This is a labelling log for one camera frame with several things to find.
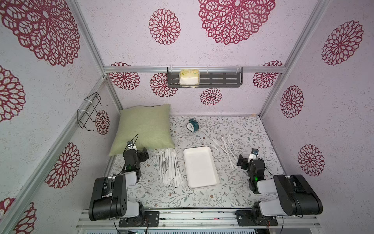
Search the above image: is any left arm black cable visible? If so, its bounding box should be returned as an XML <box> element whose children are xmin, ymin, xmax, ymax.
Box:
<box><xmin>122</xmin><ymin>134</ymin><xmax>140</xmax><ymax>154</ymax></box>

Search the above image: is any straw pile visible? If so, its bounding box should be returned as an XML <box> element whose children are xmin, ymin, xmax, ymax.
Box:
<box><xmin>155</xmin><ymin>150</ymin><xmax>164</xmax><ymax>182</ymax></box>
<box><xmin>161</xmin><ymin>150</ymin><xmax>167</xmax><ymax>185</ymax></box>
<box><xmin>164</xmin><ymin>149</ymin><xmax>170</xmax><ymax>186</ymax></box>
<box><xmin>172</xmin><ymin>149</ymin><xmax>182</xmax><ymax>187</ymax></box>
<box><xmin>170</xmin><ymin>149</ymin><xmax>179</xmax><ymax>188</ymax></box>
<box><xmin>167</xmin><ymin>149</ymin><xmax>175</xmax><ymax>186</ymax></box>

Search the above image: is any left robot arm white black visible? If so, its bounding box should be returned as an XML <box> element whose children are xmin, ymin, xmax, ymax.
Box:
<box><xmin>89</xmin><ymin>148</ymin><xmax>149</xmax><ymax>223</ymax></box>

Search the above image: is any teal alarm clock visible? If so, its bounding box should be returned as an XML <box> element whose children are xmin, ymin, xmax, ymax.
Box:
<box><xmin>186</xmin><ymin>118</ymin><xmax>199</xmax><ymax>133</ymax></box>

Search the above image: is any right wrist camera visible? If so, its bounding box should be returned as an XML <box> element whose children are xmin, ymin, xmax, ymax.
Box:
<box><xmin>248</xmin><ymin>148</ymin><xmax>259</xmax><ymax>164</ymax></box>

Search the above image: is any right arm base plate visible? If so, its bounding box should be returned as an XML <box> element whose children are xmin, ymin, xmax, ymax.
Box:
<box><xmin>235</xmin><ymin>210</ymin><xmax>278</xmax><ymax>227</ymax></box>

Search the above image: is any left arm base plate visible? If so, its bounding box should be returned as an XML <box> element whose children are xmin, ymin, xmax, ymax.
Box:
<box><xmin>119</xmin><ymin>211</ymin><xmax>160</xmax><ymax>228</ymax></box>

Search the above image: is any straw group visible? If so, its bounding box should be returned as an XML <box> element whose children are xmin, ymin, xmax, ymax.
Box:
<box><xmin>213</xmin><ymin>139</ymin><xmax>228</xmax><ymax>154</ymax></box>
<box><xmin>228</xmin><ymin>136</ymin><xmax>236</xmax><ymax>153</ymax></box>
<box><xmin>222</xmin><ymin>138</ymin><xmax>234</xmax><ymax>170</ymax></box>
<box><xmin>224</xmin><ymin>137</ymin><xmax>237</xmax><ymax>160</ymax></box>

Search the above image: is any yellow sponge block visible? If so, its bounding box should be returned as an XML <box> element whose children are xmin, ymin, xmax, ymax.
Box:
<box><xmin>179</xmin><ymin>69</ymin><xmax>200</xmax><ymax>85</ymax></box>

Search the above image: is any white storage tray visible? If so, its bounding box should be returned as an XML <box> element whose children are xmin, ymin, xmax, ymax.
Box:
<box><xmin>183</xmin><ymin>146</ymin><xmax>220</xmax><ymax>189</ymax></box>

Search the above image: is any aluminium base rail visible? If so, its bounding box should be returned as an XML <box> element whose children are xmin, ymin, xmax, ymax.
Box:
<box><xmin>73</xmin><ymin>208</ymin><xmax>324</xmax><ymax>234</ymax></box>

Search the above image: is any black wire wall rack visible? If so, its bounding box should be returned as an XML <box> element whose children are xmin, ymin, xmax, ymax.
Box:
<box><xmin>77</xmin><ymin>92</ymin><xmax>107</xmax><ymax>132</ymax></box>

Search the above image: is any green pillow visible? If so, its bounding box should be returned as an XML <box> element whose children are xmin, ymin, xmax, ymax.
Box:
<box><xmin>109</xmin><ymin>104</ymin><xmax>175</xmax><ymax>156</ymax></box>

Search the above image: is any dark metal wall shelf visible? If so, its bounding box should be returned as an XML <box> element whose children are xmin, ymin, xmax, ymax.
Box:
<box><xmin>167</xmin><ymin>67</ymin><xmax>243</xmax><ymax>88</ymax></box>

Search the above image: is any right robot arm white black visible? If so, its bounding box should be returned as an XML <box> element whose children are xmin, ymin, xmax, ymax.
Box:
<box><xmin>237</xmin><ymin>154</ymin><xmax>323</xmax><ymax>221</ymax></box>

